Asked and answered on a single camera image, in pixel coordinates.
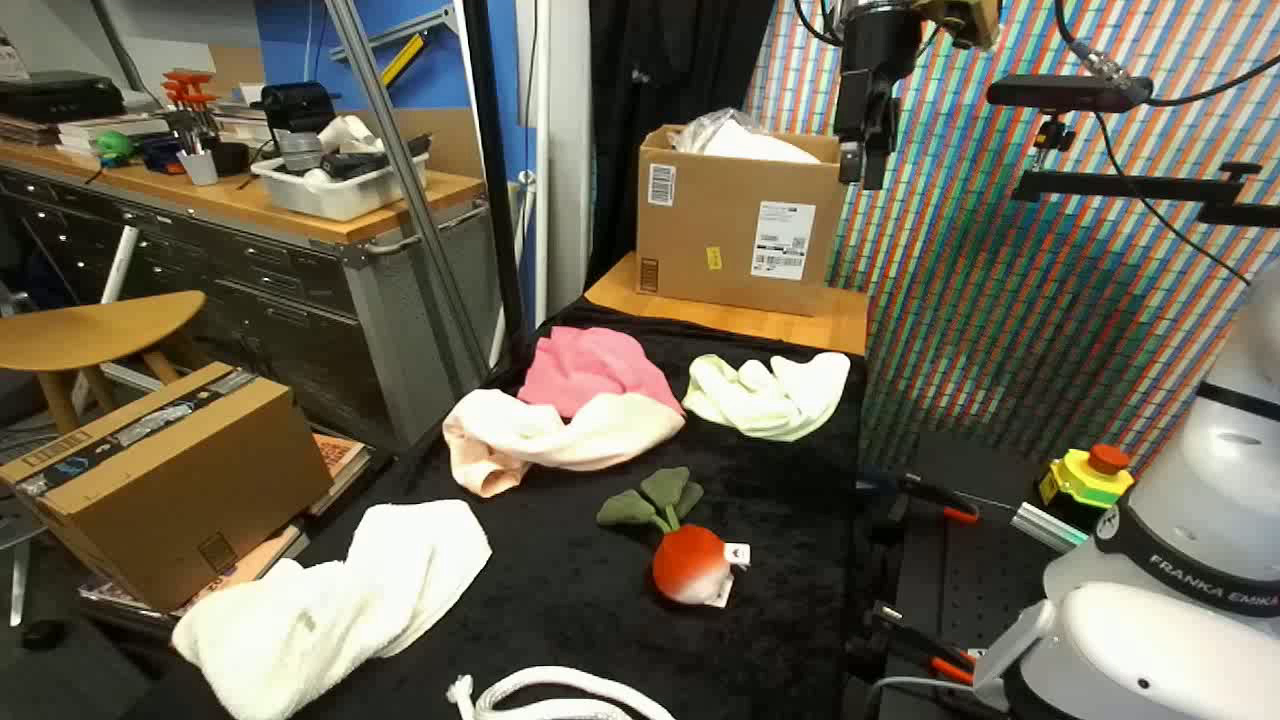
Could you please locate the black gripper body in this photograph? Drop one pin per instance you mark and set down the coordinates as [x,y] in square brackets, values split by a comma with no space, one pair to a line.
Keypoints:
[876,63]

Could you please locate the red stuffed radish toy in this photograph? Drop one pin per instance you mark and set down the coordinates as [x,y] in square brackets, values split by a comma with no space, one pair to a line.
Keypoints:
[686,562]

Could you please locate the cream peach cloth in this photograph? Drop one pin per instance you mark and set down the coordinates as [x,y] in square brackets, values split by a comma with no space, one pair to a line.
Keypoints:
[515,441]

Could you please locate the white towel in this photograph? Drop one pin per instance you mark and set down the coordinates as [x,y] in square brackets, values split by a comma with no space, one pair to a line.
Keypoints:
[333,603]

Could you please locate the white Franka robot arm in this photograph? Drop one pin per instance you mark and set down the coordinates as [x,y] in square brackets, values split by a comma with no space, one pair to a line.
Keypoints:
[1174,627]

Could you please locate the grey workbench with wooden top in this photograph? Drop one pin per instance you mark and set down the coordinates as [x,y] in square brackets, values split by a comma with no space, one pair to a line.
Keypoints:
[265,293]

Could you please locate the labelled cardboard box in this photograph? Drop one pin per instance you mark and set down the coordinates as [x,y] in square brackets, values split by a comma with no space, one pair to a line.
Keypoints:
[707,215]

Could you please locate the wooden board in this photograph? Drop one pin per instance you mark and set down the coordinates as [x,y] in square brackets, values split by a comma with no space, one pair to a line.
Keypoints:
[803,327]

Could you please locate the black curtain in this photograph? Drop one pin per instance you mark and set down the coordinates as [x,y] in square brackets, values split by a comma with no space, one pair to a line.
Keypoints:
[666,64]

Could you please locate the colourful patterned backdrop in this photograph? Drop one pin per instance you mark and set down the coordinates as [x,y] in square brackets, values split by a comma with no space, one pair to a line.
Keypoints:
[1015,332]

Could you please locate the pale green white cloth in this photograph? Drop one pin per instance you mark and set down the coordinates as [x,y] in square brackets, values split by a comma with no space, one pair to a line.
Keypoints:
[772,392]

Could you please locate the pink cloth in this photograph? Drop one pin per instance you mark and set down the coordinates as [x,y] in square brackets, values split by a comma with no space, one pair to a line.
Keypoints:
[592,364]

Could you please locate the black vertical pole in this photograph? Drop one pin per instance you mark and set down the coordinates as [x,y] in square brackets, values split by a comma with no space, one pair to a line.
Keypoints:
[488,135]

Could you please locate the yellow red emergency stop button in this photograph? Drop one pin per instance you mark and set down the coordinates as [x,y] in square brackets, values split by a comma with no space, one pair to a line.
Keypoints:
[1086,477]

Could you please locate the silver tube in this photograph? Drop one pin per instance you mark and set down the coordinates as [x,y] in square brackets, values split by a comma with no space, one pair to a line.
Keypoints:
[1045,525]

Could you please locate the silver metal pole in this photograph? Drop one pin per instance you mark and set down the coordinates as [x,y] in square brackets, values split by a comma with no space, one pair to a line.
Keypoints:
[403,172]

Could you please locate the white plastic bin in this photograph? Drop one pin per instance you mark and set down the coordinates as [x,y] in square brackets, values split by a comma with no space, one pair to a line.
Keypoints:
[333,185]

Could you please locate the orange toy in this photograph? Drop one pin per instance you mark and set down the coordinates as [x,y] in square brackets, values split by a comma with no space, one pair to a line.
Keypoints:
[186,90]

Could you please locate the cardboard box with black tape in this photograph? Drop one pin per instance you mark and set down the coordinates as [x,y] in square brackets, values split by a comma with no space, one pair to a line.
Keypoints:
[173,495]

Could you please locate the wooden stool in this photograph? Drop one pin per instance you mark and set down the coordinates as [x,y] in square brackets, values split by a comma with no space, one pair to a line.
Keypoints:
[81,332]

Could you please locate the black flat case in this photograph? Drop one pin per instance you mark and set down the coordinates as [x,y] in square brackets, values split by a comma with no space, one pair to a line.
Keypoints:
[60,99]

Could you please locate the black bar camera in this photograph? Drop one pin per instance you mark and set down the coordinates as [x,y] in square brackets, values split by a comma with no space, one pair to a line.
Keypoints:
[1067,93]

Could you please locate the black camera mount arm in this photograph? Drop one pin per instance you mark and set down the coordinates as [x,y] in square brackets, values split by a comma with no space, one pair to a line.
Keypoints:
[1133,185]

